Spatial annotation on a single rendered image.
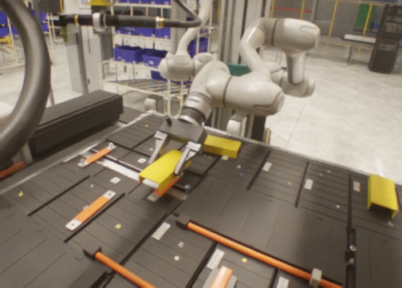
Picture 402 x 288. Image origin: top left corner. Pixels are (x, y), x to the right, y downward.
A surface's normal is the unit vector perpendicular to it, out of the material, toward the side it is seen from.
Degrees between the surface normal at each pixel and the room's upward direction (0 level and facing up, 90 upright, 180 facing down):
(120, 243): 0
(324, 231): 0
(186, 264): 0
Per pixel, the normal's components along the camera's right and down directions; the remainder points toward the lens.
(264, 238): 0.06, -0.90
